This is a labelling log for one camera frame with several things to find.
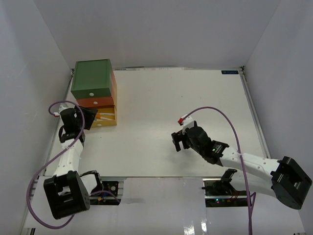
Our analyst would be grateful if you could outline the orange cap thin pen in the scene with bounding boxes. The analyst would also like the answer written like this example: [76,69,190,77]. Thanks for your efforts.
[95,116,115,121]

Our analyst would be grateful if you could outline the yellow bottom drawer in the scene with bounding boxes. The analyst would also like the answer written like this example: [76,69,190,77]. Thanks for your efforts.
[91,105,117,128]

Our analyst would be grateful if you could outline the orange drawer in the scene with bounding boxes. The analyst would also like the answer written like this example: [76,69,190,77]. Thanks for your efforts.
[77,96,115,107]

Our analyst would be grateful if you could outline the salmon cap thin pen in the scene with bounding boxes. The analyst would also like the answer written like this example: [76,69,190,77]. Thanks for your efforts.
[97,113,115,116]

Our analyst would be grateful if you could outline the green top drawer box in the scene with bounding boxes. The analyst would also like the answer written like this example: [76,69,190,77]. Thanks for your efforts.
[71,59,114,100]

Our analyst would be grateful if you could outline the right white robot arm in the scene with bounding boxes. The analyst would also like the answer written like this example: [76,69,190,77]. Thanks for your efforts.
[171,126,313,210]

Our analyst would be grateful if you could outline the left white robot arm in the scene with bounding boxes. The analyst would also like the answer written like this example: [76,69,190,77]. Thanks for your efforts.
[44,105,103,219]

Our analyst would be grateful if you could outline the stacked orange yellow drawers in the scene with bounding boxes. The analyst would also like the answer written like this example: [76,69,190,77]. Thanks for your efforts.
[112,71,117,106]

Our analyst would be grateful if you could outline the blue logo sticker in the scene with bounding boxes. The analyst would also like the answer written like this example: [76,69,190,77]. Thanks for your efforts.
[221,70,239,75]

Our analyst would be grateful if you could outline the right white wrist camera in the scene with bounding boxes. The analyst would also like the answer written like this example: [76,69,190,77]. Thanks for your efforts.
[178,115,195,135]

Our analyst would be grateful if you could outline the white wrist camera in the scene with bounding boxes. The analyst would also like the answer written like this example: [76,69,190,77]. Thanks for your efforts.
[178,115,195,135]
[52,104,69,118]

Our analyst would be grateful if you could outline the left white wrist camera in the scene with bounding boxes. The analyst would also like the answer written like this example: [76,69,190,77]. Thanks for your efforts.
[52,104,69,118]

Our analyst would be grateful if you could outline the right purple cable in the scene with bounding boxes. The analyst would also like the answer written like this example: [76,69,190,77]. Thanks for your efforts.
[183,106,256,235]

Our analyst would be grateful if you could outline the purple cable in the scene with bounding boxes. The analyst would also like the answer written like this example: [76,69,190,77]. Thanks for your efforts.
[26,100,120,229]
[183,106,256,235]

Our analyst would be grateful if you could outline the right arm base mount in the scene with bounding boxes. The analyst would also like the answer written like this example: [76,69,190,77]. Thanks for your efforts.
[202,169,247,208]

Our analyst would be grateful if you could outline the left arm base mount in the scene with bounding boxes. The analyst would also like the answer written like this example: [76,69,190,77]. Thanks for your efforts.
[89,180,124,206]

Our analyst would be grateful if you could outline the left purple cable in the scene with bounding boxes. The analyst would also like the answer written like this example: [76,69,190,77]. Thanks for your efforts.
[26,100,120,229]

